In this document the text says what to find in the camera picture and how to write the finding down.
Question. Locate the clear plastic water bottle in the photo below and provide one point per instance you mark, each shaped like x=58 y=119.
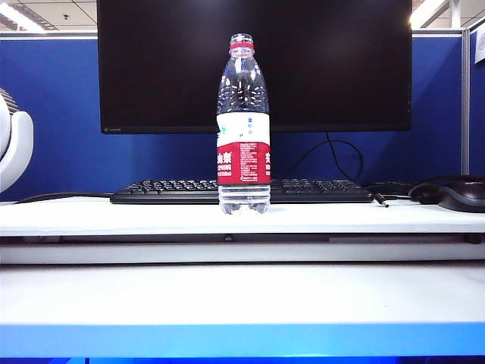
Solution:
x=244 y=163

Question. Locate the black computer keyboard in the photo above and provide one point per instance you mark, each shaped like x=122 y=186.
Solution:
x=159 y=189

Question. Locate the black computer monitor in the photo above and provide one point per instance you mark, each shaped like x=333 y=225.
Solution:
x=341 y=68

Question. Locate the black computer mouse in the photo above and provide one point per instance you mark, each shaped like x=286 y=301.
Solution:
x=466 y=195

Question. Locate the white desk fan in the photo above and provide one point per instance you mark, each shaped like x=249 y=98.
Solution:
x=19 y=136

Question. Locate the blue cubicle side partition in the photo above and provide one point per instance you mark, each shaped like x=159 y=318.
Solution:
x=478 y=113

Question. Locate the ceiling light panel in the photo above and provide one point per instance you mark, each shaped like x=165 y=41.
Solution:
x=426 y=13
x=19 y=18

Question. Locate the white paper sheet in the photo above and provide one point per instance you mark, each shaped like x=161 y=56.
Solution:
x=480 y=47

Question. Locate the blue cubicle partition, grey frame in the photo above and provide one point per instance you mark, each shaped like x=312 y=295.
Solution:
x=435 y=95

